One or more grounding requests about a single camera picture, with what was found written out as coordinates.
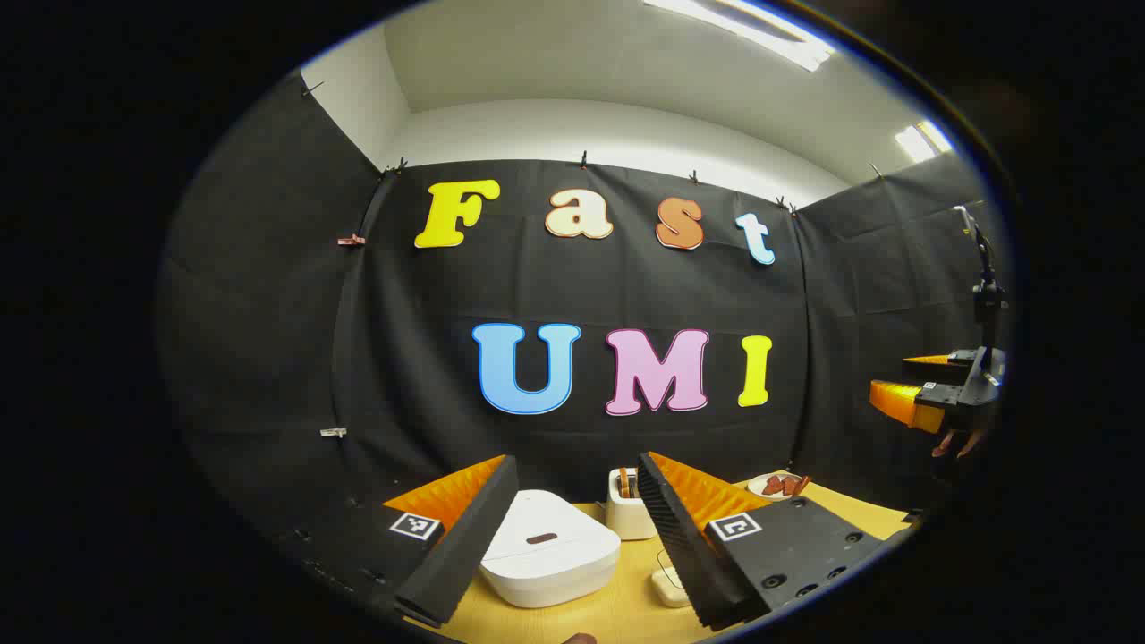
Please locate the white round plate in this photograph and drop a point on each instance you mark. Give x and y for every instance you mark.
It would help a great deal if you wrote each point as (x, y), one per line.
(759, 486)

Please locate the row of small black clips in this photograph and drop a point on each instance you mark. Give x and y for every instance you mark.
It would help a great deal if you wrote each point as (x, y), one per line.
(583, 161)

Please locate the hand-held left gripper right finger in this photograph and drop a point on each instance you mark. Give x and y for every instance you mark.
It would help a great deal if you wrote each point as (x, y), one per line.
(684, 555)

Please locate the clear rice container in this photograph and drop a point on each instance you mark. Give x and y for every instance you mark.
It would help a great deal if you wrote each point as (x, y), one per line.
(671, 586)

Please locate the white toaster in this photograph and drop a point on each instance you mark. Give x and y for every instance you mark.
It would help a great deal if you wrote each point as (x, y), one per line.
(628, 519)

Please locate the ceiling light panel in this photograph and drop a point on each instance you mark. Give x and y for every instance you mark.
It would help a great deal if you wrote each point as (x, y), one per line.
(751, 27)
(921, 141)

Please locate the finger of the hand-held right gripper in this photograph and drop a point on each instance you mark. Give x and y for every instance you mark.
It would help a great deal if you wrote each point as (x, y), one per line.
(935, 360)
(899, 398)

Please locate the white rice cooker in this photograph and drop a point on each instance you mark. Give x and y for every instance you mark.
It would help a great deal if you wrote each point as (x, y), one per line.
(550, 546)

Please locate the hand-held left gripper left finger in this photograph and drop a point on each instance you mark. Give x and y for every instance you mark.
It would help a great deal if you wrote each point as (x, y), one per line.
(474, 537)

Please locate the red meat piece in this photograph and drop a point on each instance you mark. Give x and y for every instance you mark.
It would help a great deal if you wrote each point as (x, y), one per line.
(773, 486)
(794, 486)

